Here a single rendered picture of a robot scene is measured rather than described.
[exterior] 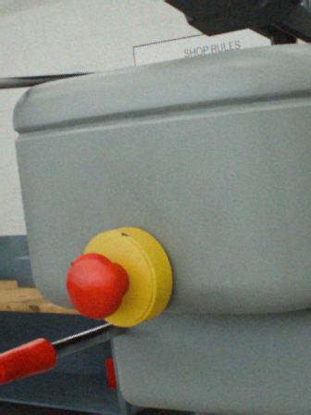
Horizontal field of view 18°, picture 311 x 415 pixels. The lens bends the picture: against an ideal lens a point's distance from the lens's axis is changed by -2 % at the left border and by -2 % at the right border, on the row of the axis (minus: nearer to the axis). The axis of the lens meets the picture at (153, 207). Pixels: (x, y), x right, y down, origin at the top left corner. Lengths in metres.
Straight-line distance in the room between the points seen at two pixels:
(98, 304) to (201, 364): 0.17
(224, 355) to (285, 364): 0.05
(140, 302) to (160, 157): 0.09
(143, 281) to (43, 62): 6.23
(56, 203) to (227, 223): 0.13
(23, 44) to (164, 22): 1.24
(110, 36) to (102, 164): 5.77
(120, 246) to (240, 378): 0.16
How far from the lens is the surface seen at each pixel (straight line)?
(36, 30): 6.84
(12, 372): 0.67
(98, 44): 6.45
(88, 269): 0.58
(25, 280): 6.68
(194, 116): 0.58
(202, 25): 0.79
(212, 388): 0.73
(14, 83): 0.68
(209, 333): 0.72
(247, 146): 0.56
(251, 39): 5.76
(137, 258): 0.59
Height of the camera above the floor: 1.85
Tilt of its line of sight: 5 degrees down
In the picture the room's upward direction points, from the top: 7 degrees counter-clockwise
